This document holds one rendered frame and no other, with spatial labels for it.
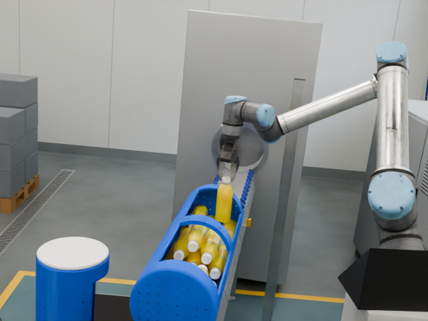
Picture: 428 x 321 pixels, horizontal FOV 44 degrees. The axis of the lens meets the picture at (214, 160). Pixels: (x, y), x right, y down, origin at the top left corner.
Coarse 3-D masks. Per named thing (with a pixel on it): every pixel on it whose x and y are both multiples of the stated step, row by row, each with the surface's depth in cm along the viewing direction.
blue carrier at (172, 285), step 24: (192, 192) 243; (216, 192) 246; (192, 216) 206; (240, 216) 238; (168, 240) 187; (168, 264) 166; (192, 264) 168; (144, 288) 166; (168, 288) 165; (192, 288) 163; (216, 288) 169; (144, 312) 168; (168, 312) 167; (192, 312) 166; (216, 312) 165
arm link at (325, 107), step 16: (368, 80) 220; (336, 96) 221; (352, 96) 219; (368, 96) 219; (288, 112) 227; (304, 112) 223; (320, 112) 222; (336, 112) 223; (272, 128) 224; (288, 128) 226
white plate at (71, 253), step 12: (60, 240) 218; (72, 240) 219; (84, 240) 220; (96, 240) 221; (48, 252) 207; (60, 252) 208; (72, 252) 209; (84, 252) 210; (96, 252) 211; (48, 264) 198; (60, 264) 199; (72, 264) 199; (84, 264) 200; (96, 264) 202
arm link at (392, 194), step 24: (384, 48) 204; (384, 72) 201; (408, 72) 212; (384, 96) 196; (384, 120) 192; (384, 144) 187; (408, 144) 189; (384, 168) 181; (408, 168) 184; (384, 192) 175; (408, 192) 172; (384, 216) 176; (408, 216) 177
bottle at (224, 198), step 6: (222, 186) 231; (228, 186) 231; (222, 192) 231; (228, 192) 231; (222, 198) 232; (228, 198) 232; (216, 204) 236; (222, 204) 233; (228, 204) 233; (216, 210) 236; (222, 210) 234; (228, 210) 234; (216, 216) 236; (222, 216) 234; (228, 216) 235; (222, 222) 236
